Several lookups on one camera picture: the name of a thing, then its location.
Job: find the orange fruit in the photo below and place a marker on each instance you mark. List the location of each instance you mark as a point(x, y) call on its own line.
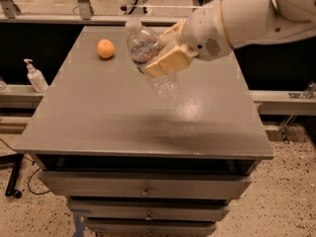
point(105, 48)

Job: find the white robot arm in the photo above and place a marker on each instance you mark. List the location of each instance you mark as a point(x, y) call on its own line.
point(241, 39)

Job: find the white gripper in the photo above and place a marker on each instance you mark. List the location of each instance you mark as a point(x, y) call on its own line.
point(204, 34)

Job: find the clear plastic water bottle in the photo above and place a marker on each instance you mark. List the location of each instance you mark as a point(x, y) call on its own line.
point(143, 47)

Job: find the metal window rail frame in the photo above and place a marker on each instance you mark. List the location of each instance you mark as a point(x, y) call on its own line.
point(98, 15)

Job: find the grey drawer cabinet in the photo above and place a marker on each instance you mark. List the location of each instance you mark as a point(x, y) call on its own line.
point(128, 162)

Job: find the black metal stand leg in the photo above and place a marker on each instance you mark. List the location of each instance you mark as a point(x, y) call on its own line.
point(14, 161)

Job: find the white pump dispenser bottle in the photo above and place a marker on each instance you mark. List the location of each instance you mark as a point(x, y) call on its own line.
point(35, 76)

